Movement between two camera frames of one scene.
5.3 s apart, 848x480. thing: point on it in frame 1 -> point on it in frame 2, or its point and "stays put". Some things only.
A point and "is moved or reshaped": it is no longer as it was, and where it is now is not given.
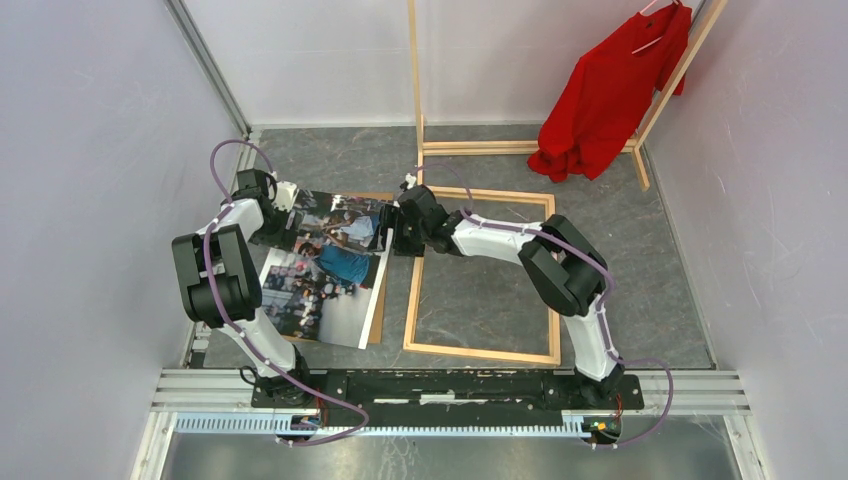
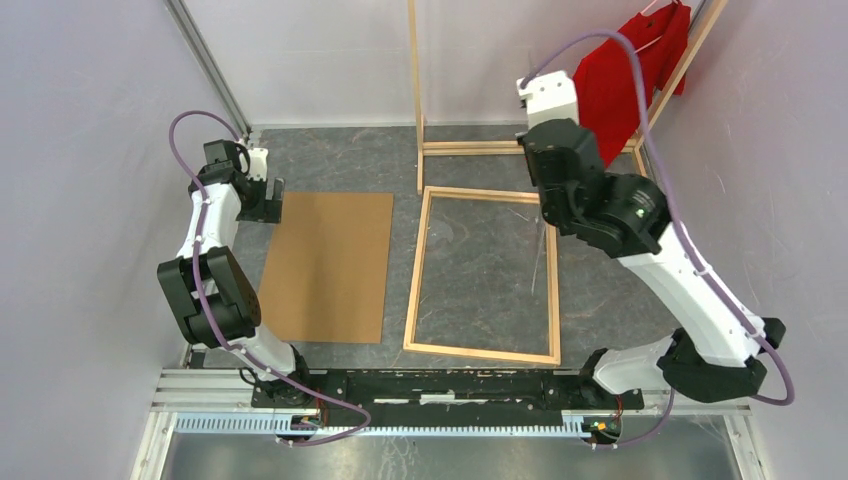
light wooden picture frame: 413,312 stays put
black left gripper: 285,239 -> 268,211
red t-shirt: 593,111 stays put
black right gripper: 393,217 -> 530,166
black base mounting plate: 454,390 stays put
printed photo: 325,277 is moved or reshaped
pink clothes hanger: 655,40 stays put
